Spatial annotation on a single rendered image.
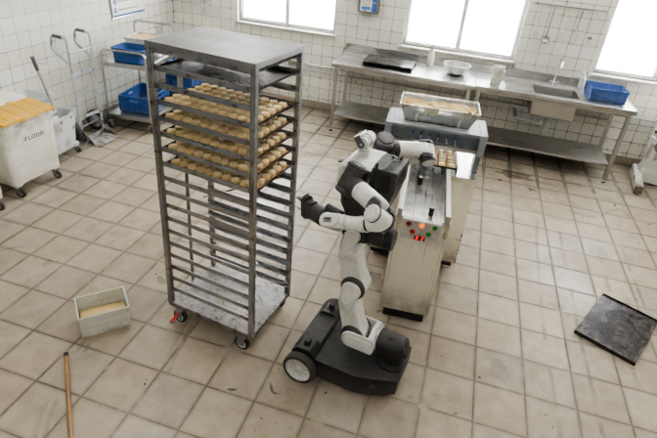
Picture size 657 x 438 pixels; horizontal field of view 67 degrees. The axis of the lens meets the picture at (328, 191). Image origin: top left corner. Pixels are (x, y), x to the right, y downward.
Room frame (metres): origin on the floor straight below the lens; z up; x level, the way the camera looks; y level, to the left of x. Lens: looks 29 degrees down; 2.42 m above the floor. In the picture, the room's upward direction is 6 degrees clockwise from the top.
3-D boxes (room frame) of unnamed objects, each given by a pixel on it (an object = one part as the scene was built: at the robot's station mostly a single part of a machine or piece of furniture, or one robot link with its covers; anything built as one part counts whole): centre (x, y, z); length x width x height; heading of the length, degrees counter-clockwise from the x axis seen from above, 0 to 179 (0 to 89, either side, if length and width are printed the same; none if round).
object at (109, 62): (5.77, 2.35, 0.57); 0.85 x 0.58 x 1.13; 173
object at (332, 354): (2.20, -0.25, 0.19); 0.64 x 0.52 x 0.33; 68
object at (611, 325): (2.76, -2.17, 0.02); 0.60 x 0.40 x 0.03; 138
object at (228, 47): (2.54, 0.58, 0.93); 0.64 x 0.51 x 1.78; 68
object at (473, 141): (3.46, -0.74, 1.01); 0.72 x 0.33 x 0.34; 80
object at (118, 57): (5.56, 2.35, 0.88); 0.40 x 0.30 x 0.16; 80
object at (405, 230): (2.61, -0.59, 0.77); 0.24 x 0.04 x 0.14; 80
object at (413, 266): (2.97, -0.65, 0.45); 0.70 x 0.34 x 0.90; 170
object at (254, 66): (2.21, 0.38, 0.97); 0.03 x 0.03 x 1.70; 68
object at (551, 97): (5.91, -1.62, 0.61); 3.40 x 0.70 x 1.22; 76
